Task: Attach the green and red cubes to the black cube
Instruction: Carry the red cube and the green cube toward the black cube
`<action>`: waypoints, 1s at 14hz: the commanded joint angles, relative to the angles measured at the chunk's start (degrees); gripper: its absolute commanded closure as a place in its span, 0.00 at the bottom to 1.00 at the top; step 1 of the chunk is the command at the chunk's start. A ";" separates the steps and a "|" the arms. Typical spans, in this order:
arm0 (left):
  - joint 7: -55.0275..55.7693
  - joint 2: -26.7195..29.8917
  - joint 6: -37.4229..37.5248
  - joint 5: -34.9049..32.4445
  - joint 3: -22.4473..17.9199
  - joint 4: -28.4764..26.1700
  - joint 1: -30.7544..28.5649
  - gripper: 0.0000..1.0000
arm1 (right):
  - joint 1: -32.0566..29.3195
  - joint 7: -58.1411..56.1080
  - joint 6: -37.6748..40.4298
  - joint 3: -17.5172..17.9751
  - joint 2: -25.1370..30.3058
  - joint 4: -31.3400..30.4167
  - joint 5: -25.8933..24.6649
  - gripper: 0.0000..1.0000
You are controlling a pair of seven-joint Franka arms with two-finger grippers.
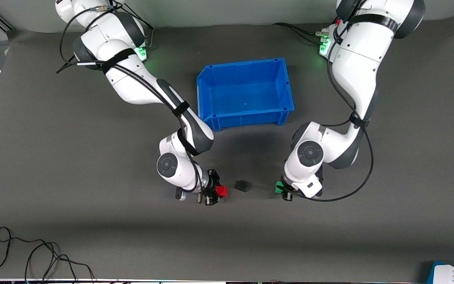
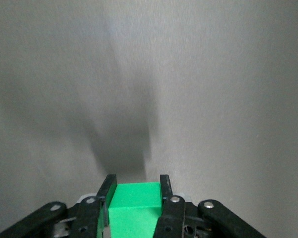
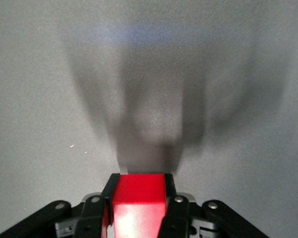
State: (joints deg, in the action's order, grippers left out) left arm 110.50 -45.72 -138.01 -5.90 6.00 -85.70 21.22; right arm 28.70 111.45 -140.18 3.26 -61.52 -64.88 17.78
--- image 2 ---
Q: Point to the green cube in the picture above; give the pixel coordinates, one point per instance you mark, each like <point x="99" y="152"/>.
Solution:
<point x="135" y="213"/>

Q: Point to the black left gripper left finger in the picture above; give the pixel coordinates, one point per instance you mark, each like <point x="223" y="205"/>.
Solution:
<point x="89" y="215"/>

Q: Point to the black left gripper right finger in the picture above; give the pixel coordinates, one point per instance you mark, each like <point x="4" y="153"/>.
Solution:
<point x="172" y="215"/>

